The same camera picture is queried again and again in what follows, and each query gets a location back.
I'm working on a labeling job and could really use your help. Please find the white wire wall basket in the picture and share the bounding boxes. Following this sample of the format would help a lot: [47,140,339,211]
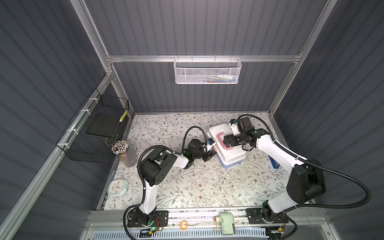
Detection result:
[173,57,242,85]

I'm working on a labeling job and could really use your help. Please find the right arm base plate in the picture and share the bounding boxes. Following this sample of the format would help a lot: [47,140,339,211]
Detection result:
[245,208,289,225]

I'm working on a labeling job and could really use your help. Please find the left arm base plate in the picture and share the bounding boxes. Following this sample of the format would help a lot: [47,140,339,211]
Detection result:
[127,208,169,228]

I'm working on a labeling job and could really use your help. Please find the white blue tool box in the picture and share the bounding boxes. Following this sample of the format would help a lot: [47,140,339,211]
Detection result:
[208,124,247,169]

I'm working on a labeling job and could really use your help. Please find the black wire side basket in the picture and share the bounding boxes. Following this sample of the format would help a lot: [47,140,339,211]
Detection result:
[57,90,130,164]

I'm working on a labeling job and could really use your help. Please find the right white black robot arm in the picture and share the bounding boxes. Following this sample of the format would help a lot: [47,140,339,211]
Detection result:
[224,114,372,223]

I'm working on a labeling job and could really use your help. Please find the mint round clock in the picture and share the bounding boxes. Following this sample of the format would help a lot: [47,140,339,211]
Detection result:
[107,178,129,197]

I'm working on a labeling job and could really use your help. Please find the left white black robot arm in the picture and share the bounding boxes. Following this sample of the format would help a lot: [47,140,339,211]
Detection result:
[126,126,217,225]

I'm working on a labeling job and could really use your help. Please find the mint green device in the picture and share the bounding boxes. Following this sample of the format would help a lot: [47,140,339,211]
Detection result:
[216,212,235,235]

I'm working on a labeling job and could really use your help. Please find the yellow green marker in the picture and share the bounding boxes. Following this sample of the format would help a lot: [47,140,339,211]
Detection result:
[119,111,128,123]

